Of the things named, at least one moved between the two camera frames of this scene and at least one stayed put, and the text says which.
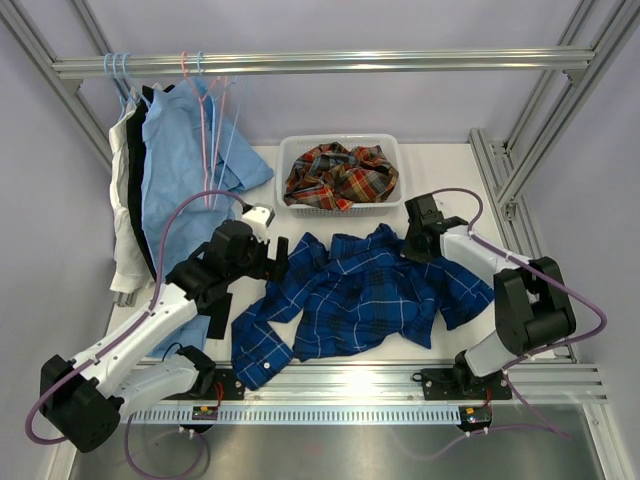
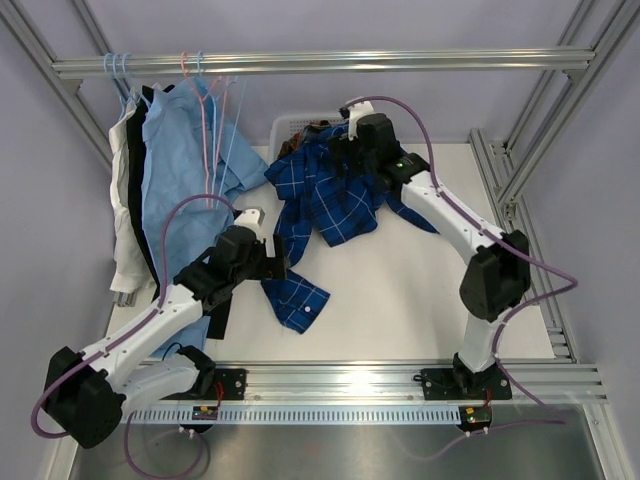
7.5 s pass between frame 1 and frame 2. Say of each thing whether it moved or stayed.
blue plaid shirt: moved
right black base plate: stayed
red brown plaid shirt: moved
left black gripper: stayed
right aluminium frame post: stayed
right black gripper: moved
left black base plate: stayed
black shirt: stayed
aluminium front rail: stayed
